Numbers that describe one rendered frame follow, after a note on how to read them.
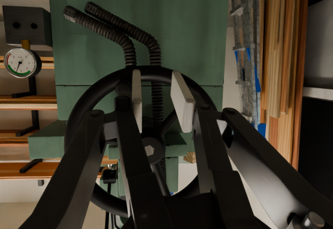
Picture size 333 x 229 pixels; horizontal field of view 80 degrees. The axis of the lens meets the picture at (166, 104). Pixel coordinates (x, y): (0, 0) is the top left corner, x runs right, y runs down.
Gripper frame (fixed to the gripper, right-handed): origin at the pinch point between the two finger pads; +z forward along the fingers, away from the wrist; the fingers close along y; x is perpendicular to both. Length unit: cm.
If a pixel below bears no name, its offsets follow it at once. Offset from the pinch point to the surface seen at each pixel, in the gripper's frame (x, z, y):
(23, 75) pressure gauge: -8.6, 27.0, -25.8
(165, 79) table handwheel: -4.4, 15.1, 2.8
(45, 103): -117, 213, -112
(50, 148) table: -28.3, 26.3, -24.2
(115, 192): -72, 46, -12
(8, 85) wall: -122, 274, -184
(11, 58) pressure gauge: -5.3, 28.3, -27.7
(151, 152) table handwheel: -15.7, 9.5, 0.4
